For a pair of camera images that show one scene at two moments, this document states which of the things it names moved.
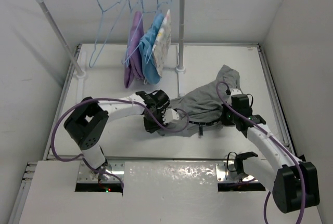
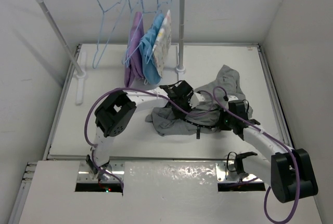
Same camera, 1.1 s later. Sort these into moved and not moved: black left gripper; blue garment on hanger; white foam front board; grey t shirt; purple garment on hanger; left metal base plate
Moved: black left gripper; grey t shirt
Not moved: white foam front board; blue garment on hanger; purple garment on hanger; left metal base plate
